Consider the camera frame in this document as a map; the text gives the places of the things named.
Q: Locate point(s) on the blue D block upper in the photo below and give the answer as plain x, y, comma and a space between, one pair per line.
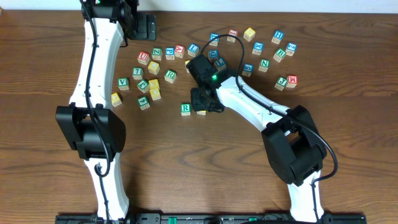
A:
214, 39

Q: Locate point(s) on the yellow block top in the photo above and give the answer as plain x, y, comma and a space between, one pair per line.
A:
249, 34

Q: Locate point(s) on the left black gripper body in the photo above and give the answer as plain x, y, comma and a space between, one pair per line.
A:
147, 27

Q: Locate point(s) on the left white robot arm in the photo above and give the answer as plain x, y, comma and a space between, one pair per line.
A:
88, 122

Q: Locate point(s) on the green Z block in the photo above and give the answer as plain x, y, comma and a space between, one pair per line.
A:
157, 53

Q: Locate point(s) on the blue L block upper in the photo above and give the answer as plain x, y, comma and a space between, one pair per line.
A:
193, 50

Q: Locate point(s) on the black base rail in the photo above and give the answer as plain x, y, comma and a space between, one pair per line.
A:
155, 218

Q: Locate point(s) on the green V block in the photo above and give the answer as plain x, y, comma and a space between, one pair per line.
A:
123, 83

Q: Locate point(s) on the red M block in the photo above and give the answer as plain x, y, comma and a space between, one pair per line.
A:
292, 81

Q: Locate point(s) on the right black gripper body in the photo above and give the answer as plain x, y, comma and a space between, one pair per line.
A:
199, 101

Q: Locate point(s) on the blue P block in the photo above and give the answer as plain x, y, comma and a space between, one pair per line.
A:
170, 53

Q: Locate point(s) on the blue L block lower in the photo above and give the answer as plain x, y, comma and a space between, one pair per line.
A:
220, 64

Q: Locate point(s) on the blue D block lower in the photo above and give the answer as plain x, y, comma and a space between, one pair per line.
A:
213, 55

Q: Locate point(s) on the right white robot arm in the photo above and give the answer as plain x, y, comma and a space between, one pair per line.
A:
294, 148

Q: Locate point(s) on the green R block left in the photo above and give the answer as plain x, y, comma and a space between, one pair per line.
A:
170, 76

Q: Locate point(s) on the yellow K block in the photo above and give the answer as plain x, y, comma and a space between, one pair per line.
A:
154, 84

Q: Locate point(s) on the blue d block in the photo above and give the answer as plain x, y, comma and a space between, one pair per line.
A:
214, 39
213, 55

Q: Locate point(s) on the red A block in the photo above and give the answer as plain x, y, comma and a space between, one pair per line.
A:
179, 51

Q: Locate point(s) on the blue H block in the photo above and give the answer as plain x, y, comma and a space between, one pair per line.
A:
277, 37

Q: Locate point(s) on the green J block right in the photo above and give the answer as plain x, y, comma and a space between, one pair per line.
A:
281, 83

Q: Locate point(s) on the green 4 block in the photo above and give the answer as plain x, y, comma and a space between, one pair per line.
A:
143, 103

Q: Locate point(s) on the blue X block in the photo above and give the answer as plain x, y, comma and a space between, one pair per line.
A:
257, 48

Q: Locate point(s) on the green J block left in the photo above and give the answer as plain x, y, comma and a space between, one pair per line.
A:
143, 86

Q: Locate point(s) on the blue l block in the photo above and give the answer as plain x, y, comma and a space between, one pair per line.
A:
220, 64
193, 50

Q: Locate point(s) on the green R block placed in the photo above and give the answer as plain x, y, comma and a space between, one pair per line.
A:
185, 109

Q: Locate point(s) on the green 7 block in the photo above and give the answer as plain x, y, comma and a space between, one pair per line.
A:
137, 73

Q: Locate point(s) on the green B block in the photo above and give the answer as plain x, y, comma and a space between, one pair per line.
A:
279, 55

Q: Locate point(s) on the yellow O block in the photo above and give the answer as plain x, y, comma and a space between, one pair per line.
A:
155, 94
203, 112

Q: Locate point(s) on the blue 5 block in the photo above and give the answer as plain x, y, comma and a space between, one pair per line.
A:
247, 69

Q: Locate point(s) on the yellow G block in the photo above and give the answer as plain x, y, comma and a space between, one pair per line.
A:
116, 99

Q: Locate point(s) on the green N block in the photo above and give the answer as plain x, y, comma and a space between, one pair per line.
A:
264, 65

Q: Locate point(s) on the red I block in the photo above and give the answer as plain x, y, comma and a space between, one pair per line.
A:
232, 34

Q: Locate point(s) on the blue 2 block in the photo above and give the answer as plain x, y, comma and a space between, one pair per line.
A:
291, 49

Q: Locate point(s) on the green j block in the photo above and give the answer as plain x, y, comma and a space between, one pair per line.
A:
281, 83
143, 86

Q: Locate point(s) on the yellow C block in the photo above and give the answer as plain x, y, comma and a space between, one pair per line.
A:
154, 67

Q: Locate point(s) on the red U block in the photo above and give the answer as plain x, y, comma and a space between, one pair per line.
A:
143, 58

